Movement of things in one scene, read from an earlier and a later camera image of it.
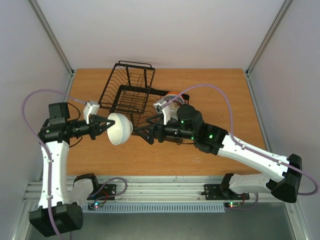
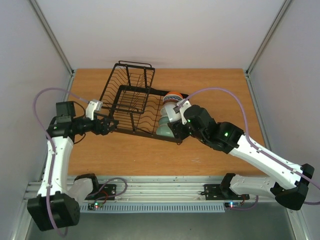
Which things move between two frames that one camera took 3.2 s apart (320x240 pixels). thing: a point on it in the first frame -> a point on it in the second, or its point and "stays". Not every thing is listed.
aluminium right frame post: (247, 75) stays
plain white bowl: (173, 107) stays
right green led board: (232, 204) stays
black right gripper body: (151, 133) -> (176, 129)
